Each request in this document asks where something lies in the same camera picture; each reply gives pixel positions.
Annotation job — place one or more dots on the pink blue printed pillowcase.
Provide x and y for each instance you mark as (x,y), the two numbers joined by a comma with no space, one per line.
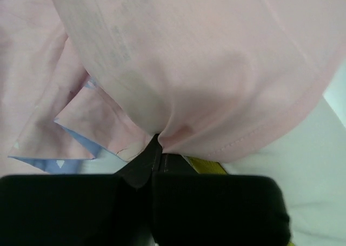
(214,79)

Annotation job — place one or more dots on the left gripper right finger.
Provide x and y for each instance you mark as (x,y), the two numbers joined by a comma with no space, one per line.
(189,208)

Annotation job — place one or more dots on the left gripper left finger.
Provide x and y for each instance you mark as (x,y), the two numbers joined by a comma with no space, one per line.
(91,209)

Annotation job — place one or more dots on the white pillow yellow edge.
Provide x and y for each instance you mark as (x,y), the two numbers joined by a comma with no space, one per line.
(308,164)

